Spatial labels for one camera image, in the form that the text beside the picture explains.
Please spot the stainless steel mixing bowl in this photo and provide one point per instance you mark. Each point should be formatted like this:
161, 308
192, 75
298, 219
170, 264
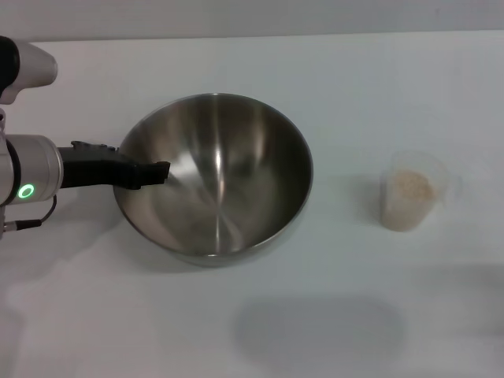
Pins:
236, 177

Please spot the white uncooked rice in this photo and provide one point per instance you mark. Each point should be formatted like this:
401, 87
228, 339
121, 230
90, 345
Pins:
411, 187

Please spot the clear plastic measuring cup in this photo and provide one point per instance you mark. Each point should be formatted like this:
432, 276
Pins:
397, 220

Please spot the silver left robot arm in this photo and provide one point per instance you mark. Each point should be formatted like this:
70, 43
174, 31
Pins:
35, 169

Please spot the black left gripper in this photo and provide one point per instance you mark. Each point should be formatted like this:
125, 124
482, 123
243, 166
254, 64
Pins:
94, 167

